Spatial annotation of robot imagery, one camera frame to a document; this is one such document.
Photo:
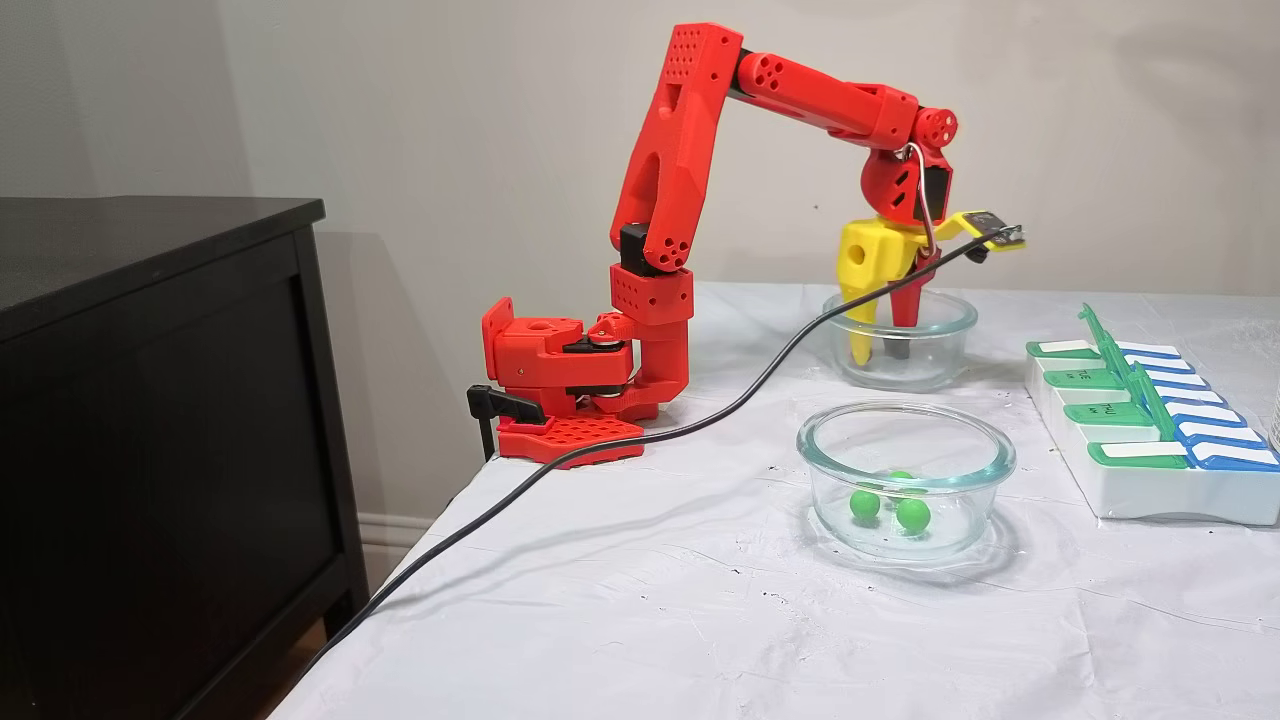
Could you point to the clear glass bowl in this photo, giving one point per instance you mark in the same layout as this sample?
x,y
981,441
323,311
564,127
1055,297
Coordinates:
x,y
905,440
945,330

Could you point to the white weekly pill organizer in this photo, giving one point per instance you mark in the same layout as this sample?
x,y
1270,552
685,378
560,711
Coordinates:
x,y
1140,490

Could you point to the black table clamp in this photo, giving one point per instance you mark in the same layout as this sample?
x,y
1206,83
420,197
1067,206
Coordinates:
x,y
500,405

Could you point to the white baseboard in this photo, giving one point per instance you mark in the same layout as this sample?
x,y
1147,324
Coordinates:
x,y
395,530

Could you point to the black wooden cabinet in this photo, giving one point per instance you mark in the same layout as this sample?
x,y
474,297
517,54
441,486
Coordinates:
x,y
150,400

